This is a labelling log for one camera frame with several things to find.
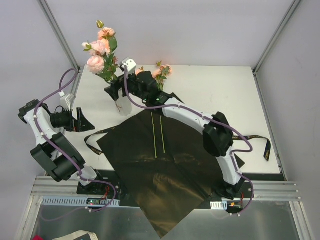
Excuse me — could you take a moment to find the pink rose stem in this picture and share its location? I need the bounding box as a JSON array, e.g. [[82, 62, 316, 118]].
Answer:
[[96, 20, 119, 83], [152, 60, 173, 154], [150, 112, 158, 159], [82, 40, 106, 82]]

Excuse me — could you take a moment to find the black paper flower wrap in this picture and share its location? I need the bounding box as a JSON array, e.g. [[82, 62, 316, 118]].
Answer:
[[96, 109, 246, 238]]

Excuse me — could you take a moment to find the black ribbon gold lettering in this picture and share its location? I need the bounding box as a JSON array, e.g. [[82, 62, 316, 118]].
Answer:
[[83, 126, 272, 162]]

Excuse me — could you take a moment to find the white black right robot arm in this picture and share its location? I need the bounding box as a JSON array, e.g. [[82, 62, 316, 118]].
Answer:
[[104, 71, 245, 200]]

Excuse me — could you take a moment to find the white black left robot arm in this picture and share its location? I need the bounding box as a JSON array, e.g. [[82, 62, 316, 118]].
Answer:
[[18, 99, 106, 195]]

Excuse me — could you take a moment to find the white ribbed ceramic vase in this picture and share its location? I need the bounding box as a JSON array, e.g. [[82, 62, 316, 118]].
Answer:
[[110, 86, 132, 116]]

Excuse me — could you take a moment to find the cream tote bag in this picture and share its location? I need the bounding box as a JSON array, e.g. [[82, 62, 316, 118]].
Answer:
[[53, 230, 98, 240]]

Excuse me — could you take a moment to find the red cloth item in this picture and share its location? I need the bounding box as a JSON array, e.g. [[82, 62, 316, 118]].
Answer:
[[32, 235, 44, 240]]

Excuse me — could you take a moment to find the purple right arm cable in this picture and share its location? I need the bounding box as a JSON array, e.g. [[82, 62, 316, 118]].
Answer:
[[123, 69, 256, 217]]

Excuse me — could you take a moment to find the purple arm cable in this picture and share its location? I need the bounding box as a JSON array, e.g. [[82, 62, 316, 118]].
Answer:
[[33, 68, 118, 213], [123, 69, 256, 217]]

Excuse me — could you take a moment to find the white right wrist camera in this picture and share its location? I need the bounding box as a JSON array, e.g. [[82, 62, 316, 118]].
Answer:
[[119, 57, 137, 74]]

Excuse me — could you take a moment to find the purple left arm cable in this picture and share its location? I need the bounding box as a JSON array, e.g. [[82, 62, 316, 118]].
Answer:
[[33, 68, 118, 213]]

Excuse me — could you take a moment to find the left white cable duct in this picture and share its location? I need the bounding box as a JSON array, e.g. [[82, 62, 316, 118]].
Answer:
[[42, 196, 120, 208]]

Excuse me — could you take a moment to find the white cable duct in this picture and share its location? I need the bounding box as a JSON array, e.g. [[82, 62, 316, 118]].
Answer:
[[209, 200, 243, 211], [42, 196, 120, 208]]

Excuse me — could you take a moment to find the left aluminium frame post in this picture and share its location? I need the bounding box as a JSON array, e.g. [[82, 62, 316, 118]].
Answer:
[[37, 0, 81, 71]]

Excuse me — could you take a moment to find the aluminium frame post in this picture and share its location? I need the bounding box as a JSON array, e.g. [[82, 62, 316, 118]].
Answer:
[[37, 0, 81, 71], [252, 0, 303, 75]]

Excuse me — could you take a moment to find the right white cable duct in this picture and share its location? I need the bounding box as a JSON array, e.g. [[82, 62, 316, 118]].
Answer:
[[209, 200, 243, 211]]

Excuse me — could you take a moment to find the aluminium front frame rail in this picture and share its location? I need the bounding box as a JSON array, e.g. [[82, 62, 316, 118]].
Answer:
[[31, 176, 303, 202]]

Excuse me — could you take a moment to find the right aluminium frame post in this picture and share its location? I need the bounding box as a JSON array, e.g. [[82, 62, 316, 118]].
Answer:
[[252, 0, 303, 75]]

